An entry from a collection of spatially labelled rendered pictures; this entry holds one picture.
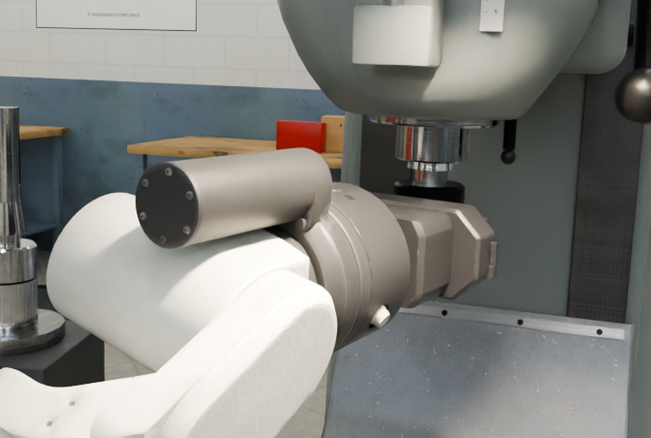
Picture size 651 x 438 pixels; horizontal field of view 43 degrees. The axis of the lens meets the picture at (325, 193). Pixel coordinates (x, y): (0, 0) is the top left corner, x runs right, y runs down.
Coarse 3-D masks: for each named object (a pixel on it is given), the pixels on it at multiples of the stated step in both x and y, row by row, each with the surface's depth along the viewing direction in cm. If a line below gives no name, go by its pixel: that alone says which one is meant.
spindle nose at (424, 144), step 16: (400, 128) 53; (416, 128) 52; (432, 128) 52; (448, 128) 52; (464, 128) 53; (400, 144) 53; (416, 144) 52; (432, 144) 52; (448, 144) 52; (464, 144) 53; (416, 160) 53; (432, 160) 52; (448, 160) 52; (464, 160) 53
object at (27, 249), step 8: (24, 240) 69; (32, 240) 69; (0, 248) 66; (8, 248) 66; (16, 248) 66; (24, 248) 66; (32, 248) 67; (0, 256) 65; (8, 256) 65; (16, 256) 66; (24, 256) 66; (32, 256) 67
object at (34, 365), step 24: (48, 312) 72; (0, 336) 65; (24, 336) 65; (48, 336) 67; (72, 336) 70; (96, 336) 72; (0, 360) 64; (24, 360) 64; (48, 360) 64; (72, 360) 67; (96, 360) 72; (48, 384) 63; (72, 384) 67
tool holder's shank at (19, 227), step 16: (0, 112) 65; (16, 112) 66; (0, 128) 65; (16, 128) 66; (0, 144) 65; (16, 144) 66; (0, 160) 65; (16, 160) 66; (0, 176) 65; (16, 176) 66; (0, 192) 66; (16, 192) 66; (0, 208) 66; (16, 208) 66; (0, 224) 66; (16, 224) 66; (0, 240) 66; (16, 240) 67
